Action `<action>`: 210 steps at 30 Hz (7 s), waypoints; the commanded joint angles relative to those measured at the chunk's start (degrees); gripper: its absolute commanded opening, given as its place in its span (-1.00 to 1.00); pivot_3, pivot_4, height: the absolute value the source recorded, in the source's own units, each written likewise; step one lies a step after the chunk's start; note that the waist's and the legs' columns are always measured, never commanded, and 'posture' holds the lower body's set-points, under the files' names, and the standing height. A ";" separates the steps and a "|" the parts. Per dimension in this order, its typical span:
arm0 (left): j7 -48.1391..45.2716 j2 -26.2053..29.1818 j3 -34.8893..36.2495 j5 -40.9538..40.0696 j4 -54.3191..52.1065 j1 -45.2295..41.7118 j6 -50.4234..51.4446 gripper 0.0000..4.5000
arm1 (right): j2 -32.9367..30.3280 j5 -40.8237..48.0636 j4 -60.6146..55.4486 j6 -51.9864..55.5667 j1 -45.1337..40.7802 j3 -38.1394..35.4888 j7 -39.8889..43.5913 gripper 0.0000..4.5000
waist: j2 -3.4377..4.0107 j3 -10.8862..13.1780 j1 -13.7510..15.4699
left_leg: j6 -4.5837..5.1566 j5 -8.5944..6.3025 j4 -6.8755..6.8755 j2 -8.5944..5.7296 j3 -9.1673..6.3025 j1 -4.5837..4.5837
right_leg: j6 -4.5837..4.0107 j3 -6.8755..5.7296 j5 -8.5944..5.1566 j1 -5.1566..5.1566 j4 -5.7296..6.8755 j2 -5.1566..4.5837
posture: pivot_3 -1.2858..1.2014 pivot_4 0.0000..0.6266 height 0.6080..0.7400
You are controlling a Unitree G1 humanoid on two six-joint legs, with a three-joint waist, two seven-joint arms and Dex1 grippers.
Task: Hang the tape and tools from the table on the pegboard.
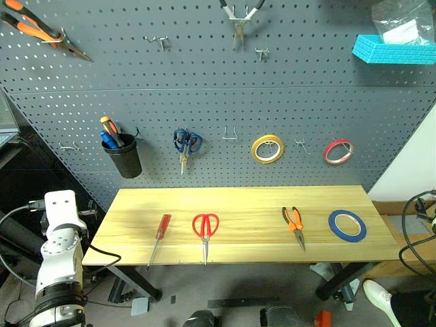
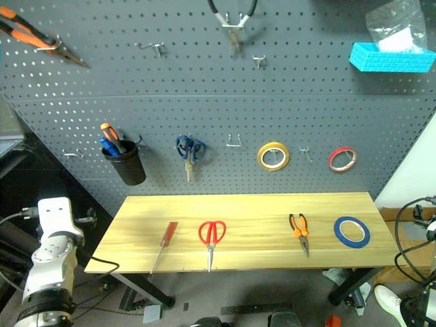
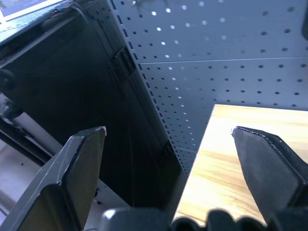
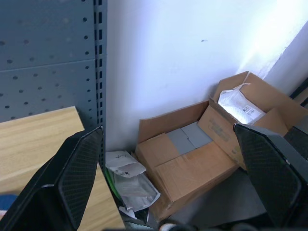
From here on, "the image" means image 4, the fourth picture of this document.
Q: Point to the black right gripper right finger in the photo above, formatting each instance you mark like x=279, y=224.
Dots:
x=272, y=173

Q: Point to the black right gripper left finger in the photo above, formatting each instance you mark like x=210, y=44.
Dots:
x=60, y=183

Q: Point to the grey perforated shelf panel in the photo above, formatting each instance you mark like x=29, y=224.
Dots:
x=48, y=57

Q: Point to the crumpled white paper envelope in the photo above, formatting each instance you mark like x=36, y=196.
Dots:
x=124, y=163

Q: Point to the small open cardboard box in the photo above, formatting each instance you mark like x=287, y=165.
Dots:
x=262, y=106

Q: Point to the white bubble mailer with label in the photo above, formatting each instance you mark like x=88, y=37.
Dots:
x=240, y=108

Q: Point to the clear plastic bag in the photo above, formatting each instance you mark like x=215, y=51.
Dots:
x=137, y=190

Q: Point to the large open cardboard box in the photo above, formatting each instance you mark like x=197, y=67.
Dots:
x=190, y=166

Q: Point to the grey block in box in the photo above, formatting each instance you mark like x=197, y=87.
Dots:
x=190, y=139

